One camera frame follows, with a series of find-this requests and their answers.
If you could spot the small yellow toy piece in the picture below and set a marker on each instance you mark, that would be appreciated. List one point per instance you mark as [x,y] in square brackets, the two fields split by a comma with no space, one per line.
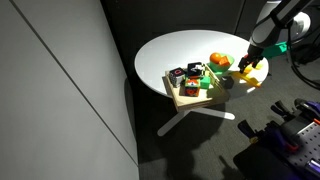
[259,65]

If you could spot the orange patterned cube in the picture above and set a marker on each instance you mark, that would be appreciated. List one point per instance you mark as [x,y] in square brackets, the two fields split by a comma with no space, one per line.
[192,88]

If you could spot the white table base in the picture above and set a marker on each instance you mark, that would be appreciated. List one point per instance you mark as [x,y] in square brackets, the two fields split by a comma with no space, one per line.
[173,123]

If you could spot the orange-red toy piece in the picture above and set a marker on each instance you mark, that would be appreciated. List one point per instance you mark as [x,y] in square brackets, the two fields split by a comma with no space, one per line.
[224,61]

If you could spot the grey cube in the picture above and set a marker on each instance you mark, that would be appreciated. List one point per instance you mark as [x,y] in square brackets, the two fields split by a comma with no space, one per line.
[228,82]

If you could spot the wooden tray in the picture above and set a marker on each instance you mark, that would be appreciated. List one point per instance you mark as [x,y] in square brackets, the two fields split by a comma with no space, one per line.
[200,101]

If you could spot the black floor stand base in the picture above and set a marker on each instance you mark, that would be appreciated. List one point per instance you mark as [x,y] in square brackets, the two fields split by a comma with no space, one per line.
[308,55]

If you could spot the perforated metal plate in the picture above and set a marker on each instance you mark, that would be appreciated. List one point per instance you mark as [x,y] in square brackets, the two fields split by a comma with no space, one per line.
[308,138]

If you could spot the yellow toy banana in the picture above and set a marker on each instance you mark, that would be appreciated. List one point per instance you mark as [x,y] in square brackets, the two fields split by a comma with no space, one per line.
[248,79]

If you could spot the black and white cube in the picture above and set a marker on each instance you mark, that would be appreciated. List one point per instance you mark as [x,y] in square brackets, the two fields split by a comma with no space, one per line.
[195,69]

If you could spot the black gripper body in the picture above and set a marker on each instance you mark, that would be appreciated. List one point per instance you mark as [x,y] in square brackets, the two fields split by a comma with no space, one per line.
[255,53]

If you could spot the orange toy fruit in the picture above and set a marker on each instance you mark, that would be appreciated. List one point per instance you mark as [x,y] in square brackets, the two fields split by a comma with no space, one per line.
[215,57]

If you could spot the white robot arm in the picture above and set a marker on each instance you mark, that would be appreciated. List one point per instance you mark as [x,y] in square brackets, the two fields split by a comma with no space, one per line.
[273,23]

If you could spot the purple clamp with orange trigger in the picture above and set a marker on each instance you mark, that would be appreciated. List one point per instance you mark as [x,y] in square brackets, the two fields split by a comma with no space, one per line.
[278,136]

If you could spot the green bowl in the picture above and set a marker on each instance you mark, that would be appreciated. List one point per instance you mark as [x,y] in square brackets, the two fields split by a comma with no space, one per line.
[220,69]

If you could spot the green block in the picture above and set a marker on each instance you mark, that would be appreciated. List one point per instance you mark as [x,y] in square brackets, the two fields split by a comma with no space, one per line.
[205,82]

